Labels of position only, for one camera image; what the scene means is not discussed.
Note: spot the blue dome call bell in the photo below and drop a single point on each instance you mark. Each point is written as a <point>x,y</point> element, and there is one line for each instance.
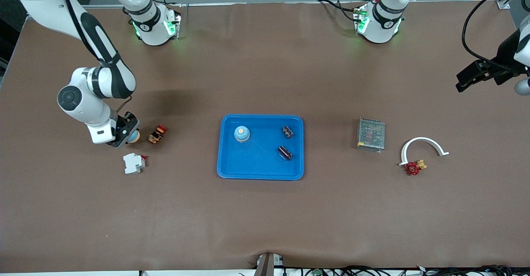
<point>242,133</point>
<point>135,138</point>

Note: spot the metal mesh power supply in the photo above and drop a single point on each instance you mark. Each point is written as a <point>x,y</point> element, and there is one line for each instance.
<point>371,134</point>

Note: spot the white circuit breaker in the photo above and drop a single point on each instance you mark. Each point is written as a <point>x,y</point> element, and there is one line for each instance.
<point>133,163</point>

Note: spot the long dark electrolytic capacitor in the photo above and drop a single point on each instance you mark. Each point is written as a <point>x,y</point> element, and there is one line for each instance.
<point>285,152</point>

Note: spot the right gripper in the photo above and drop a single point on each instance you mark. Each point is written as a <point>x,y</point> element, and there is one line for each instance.
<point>128,123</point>

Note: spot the brown camera mount post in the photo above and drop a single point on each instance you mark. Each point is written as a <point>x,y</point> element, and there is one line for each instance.
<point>267,265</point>

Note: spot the small black relay module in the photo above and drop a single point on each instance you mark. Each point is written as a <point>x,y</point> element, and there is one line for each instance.
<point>287,131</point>

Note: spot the blue plastic tray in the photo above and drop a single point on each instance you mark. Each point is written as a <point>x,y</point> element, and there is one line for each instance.
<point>261,164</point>

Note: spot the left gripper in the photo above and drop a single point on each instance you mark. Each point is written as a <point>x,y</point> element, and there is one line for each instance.
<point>504,54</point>

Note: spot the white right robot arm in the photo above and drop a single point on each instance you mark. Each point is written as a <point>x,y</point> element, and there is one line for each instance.
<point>72,99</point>

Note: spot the white semicircular bracket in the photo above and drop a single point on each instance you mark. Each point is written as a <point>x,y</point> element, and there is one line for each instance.
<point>423,139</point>

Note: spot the orange red-capped switch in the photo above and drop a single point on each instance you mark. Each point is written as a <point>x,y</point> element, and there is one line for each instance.
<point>157,133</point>

